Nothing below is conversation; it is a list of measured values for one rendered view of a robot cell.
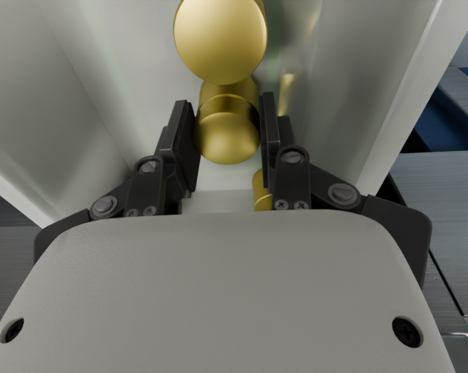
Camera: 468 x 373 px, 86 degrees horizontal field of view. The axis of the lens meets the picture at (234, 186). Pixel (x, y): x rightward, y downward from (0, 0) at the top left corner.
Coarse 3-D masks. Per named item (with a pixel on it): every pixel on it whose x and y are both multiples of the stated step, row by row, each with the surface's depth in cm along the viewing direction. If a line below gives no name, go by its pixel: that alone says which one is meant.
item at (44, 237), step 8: (72, 216) 10; (80, 216) 9; (88, 216) 9; (56, 224) 9; (64, 224) 9; (72, 224) 9; (80, 224) 9; (40, 232) 9; (48, 232) 9; (56, 232) 9; (40, 240) 9; (48, 240) 9; (40, 248) 9; (40, 256) 9
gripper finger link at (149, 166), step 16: (144, 160) 10; (160, 160) 10; (144, 176) 9; (160, 176) 9; (128, 192) 9; (144, 192) 9; (160, 192) 9; (128, 208) 8; (144, 208) 8; (160, 208) 8; (176, 208) 11
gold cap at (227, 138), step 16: (208, 96) 12; (224, 96) 12; (240, 96) 12; (256, 96) 14; (208, 112) 11; (224, 112) 11; (240, 112) 11; (256, 112) 13; (208, 128) 12; (224, 128) 12; (240, 128) 12; (256, 128) 12; (208, 144) 12; (224, 144) 12; (240, 144) 12; (256, 144) 12; (224, 160) 13; (240, 160) 13
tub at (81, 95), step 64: (0, 0) 10; (64, 0) 12; (128, 0) 12; (320, 0) 11; (384, 0) 7; (448, 0) 6; (0, 64) 10; (64, 64) 14; (128, 64) 14; (320, 64) 13; (384, 64) 8; (448, 64) 7; (0, 128) 11; (64, 128) 14; (128, 128) 17; (320, 128) 14; (384, 128) 8; (0, 192) 11; (64, 192) 14; (192, 192) 22
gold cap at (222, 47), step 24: (192, 0) 8; (216, 0) 8; (240, 0) 8; (192, 24) 8; (216, 24) 8; (240, 24) 8; (264, 24) 8; (192, 48) 9; (216, 48) 9; (240, 48) 9; (264, 48) 9; (192, 72) 10; (216, 72) 10; (240, 72) 10
